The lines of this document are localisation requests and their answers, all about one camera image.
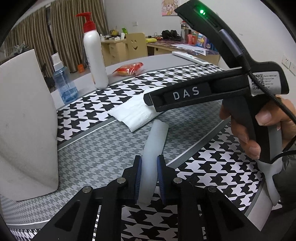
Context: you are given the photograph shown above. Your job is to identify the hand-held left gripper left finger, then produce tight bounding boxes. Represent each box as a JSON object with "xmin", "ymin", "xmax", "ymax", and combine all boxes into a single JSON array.
[{"xmin": 30, "ymin": 155, "xmax": 142, "ymax": 241}]

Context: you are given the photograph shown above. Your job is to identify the wooden desk with patterned cover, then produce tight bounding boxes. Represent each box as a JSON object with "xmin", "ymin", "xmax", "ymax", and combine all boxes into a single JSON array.
[{"xmin": 147, "ymin": 39, "xmax": 220, "ymax": 65}]

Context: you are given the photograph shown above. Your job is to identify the white remote control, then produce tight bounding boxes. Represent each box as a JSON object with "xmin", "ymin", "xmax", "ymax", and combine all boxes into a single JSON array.
[{"xmin": 171, "ymin": 51, "xmax": 210, "ymax": 66}]

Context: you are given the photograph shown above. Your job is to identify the black headphones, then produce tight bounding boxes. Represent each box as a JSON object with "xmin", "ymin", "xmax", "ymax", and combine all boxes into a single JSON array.
[{"xmin": 161, "ymin": 30, "xmax": 181, "ymax": 40}]

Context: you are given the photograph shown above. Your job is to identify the blue spray bottle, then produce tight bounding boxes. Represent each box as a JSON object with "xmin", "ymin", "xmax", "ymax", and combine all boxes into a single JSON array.
[{"xmin": 51, "ymin": 53, "xmax": 78, "ymax": 104}]

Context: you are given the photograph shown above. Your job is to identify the translucent white tube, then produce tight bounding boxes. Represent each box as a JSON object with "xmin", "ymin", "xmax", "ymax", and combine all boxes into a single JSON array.
[{"xmin": 138, "ymin": 119, "xmax": 170, "ymax": 205}]

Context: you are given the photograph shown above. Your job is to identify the blue printed box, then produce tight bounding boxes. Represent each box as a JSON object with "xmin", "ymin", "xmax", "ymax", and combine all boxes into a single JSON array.
[{"xmin": 196, "ymin": 35, "xmax": 219, "ymax": 50}]

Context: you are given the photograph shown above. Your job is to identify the wooden desk with drawers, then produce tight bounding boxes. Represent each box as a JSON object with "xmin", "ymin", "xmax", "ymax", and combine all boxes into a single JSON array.
[{"xmin": 100, "ymin": 38, "xmax": 126, "ymax": 67}]

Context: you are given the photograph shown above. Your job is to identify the red snack packet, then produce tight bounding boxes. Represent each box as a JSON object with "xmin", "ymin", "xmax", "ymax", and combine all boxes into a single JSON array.
[{"xmin": 112, "ymin": 62, "xmax": 145, "ymax": 77}]

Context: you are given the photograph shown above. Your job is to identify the paper sheets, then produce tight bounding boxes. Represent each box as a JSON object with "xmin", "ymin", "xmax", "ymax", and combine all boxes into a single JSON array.
[{"xmin": 172, "ymin": 44, "xmax": 206, "ymax": 56}]

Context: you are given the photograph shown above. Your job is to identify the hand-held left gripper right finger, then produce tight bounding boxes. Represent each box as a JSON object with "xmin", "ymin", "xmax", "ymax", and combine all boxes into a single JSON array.
[{"xmin": 157, "ymin": 154, "xmax": 262, "ymax": 241}]

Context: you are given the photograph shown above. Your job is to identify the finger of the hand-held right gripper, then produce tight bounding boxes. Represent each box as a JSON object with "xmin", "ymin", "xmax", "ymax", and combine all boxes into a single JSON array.
[{"xmin": 143, "ymin": 89, "xmax": 165, "ymax": 113}]

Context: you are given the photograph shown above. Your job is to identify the brown curtain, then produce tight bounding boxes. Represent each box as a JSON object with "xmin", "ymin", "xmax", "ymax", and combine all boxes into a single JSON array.
[
  {"xmin": 3, "ymin": 6, "xmax": 53, "ymax": 70},
  {"xmin": 50, "ymin": 0, "xmax": 109, "ymax": 73}
]

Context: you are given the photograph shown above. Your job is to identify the pink cartoon wall poster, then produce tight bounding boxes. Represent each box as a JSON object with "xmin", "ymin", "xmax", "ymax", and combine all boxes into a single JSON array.
[{"xmin": 161, "ymin": 0, "xmax": 179, "ymax": 16}]

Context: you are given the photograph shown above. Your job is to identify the white foam box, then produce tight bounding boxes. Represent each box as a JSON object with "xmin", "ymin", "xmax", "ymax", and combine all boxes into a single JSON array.
[{"xmin": 0, "ymin": 49, "xmax": 59, "ymax": 202}]

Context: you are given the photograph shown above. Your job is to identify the wooden chair with smiley cutout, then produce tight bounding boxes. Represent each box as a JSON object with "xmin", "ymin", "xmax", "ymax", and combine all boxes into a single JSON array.
[{"xmin": 122, "ymin": 32, "xmax": 148, "ymax": 58}]

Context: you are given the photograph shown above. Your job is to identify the houndstooth table mat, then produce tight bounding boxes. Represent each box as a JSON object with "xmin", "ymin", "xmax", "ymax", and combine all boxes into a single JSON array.
[{"xmin": 0, "ymin": 63, "xmax": 266, "ymax": 241}]

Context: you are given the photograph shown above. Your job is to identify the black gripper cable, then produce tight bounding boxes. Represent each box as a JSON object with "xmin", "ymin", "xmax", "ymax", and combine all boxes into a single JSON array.
[{"xmin": 218, "ymin": 29, "xmax": 296, "ymax": 163}]

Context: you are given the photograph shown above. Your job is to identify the patterned desk cover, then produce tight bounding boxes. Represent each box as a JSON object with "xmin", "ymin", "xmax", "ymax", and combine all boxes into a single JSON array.
[{"xmin": 148, "ymin": 38, "xmax": 220, "ymax": 56}]

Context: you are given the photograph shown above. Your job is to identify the white padded cloth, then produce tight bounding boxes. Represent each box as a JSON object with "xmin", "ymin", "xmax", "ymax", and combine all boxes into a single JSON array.
[{"xmin": 108, "ymin": 87, "xmax": 170, "ymax": 133}]

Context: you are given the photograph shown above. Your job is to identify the person's right hand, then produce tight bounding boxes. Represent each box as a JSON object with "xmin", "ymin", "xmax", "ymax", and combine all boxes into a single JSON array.
[{"xmin": 219, "ymin": 96, "xmax": 296, "ymax": 160}]

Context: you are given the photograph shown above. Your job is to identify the dark water bottle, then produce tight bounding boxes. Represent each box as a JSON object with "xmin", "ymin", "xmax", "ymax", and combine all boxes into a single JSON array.
[{"xmin": 181, "ymin": 20, "xmax": 191, "ymax": 41}]

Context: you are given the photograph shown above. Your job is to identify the white pump bottle red cap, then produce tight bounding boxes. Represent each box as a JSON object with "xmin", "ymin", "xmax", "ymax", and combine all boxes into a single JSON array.
[{"xmin": 75, "ymin": 12, "xmax": 109, "ymax": 90}]

